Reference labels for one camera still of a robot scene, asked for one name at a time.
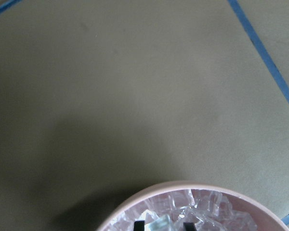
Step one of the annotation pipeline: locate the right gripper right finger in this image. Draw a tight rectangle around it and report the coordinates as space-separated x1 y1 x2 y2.
183 222 195 231

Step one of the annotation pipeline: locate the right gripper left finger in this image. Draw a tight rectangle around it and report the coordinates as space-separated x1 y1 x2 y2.
133 220 145 231

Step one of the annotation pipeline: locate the clear ice cube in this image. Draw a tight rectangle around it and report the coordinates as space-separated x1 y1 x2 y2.
144 215 173 231

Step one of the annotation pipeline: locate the pink bowl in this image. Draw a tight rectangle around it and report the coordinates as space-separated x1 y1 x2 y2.
98 181 289 231

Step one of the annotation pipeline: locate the pile of ice cubes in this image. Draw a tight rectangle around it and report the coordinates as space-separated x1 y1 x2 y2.
106 189 258 231

